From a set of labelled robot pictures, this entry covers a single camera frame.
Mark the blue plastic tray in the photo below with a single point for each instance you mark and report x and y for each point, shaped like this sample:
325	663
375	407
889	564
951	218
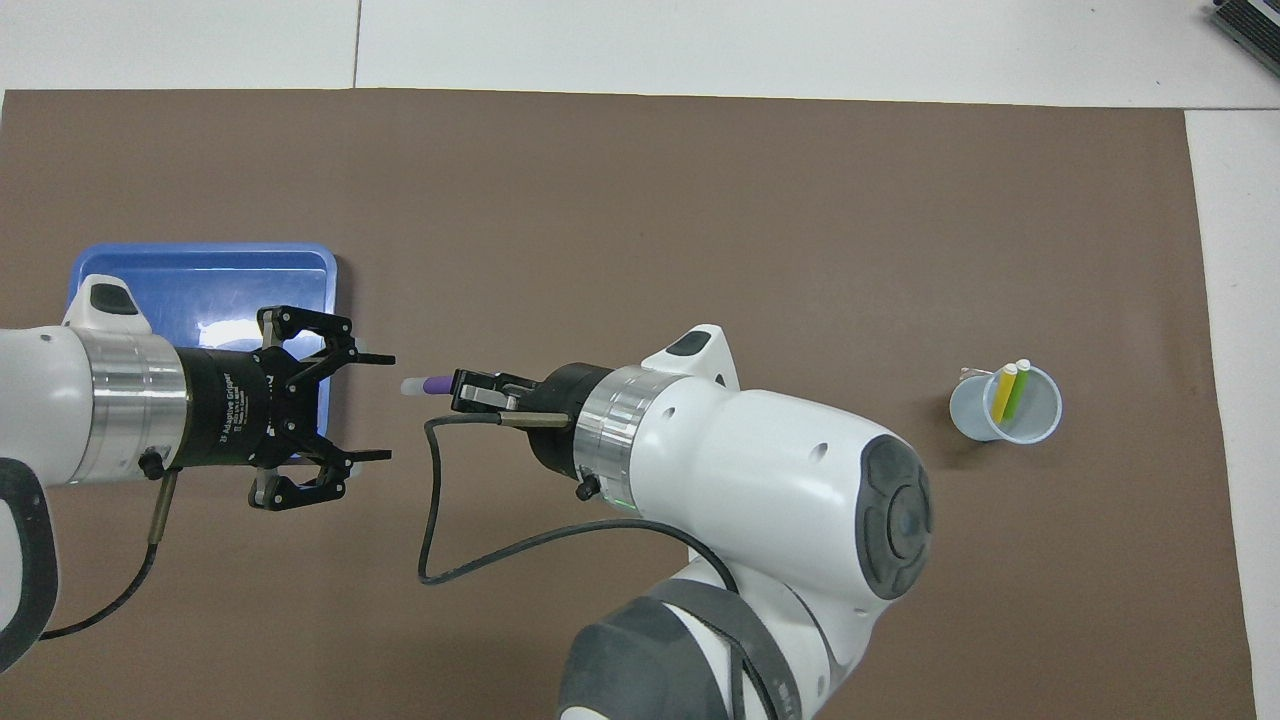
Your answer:
200	280

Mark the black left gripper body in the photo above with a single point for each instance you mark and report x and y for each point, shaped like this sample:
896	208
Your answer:
235	410

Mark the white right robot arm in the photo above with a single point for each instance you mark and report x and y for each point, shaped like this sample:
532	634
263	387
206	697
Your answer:
780	470

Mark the dark grey ribbed device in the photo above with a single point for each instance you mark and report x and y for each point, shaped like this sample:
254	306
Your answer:
1250	20

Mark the brown table mat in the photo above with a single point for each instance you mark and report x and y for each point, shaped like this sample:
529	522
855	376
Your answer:
700	250

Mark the translucent plastic cup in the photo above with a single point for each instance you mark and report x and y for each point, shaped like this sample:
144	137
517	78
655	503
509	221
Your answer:
970	410

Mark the yellow pen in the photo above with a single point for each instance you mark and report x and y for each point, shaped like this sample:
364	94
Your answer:
1003	395

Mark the purple pen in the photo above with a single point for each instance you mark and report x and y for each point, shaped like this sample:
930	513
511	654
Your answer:
435	384

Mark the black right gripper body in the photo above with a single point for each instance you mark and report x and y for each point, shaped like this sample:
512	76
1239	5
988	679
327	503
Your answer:
555	425

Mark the green pen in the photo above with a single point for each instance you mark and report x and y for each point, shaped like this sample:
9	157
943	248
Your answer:
1018	390

